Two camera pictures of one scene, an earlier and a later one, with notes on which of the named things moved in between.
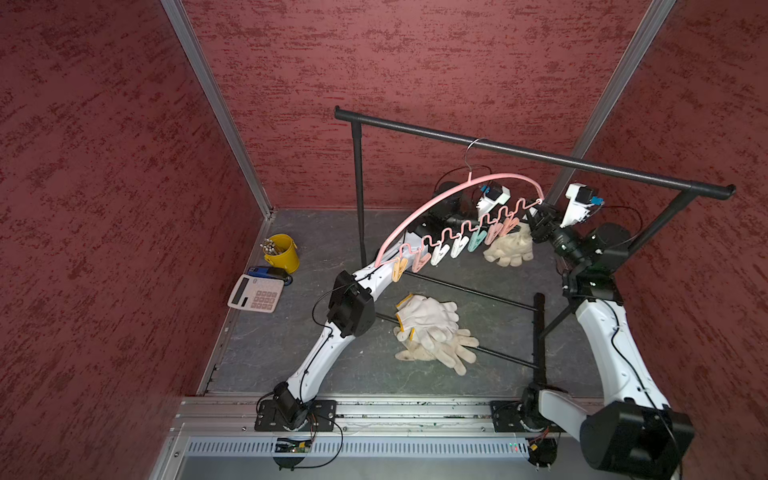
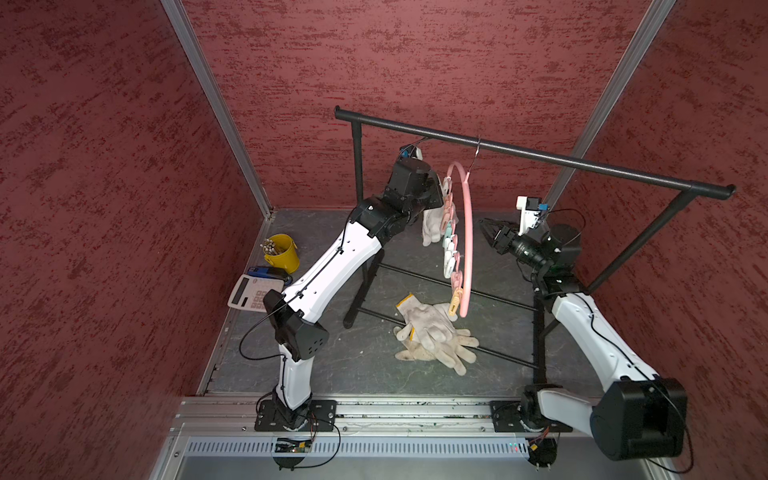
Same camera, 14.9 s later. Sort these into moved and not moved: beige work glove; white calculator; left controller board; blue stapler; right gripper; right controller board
Moved: right gripper; beige work glove
Not moved: left controller board; white calculator; blue stapler; right controller board
